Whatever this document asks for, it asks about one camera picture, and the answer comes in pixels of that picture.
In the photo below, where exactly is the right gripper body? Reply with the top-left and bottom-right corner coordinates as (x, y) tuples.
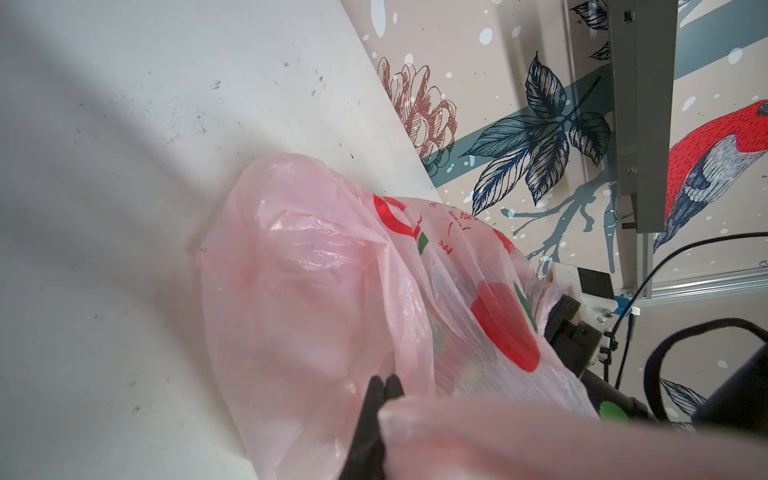
(544, 295), (603, 378)

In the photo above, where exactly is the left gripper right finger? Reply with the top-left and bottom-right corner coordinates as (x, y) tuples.
(384, 374), (405, 401)

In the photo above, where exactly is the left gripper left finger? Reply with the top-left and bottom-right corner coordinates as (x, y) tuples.
(338, 376), (386, 480)

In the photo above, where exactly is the pink plastic bag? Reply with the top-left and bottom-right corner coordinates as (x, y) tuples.
(196, 154), (767, 479)

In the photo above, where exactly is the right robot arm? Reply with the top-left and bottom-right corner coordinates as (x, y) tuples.
(544, 295), (767, 437)

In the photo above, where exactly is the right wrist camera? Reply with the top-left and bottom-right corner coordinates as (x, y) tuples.
(546, 263), (620, 330)

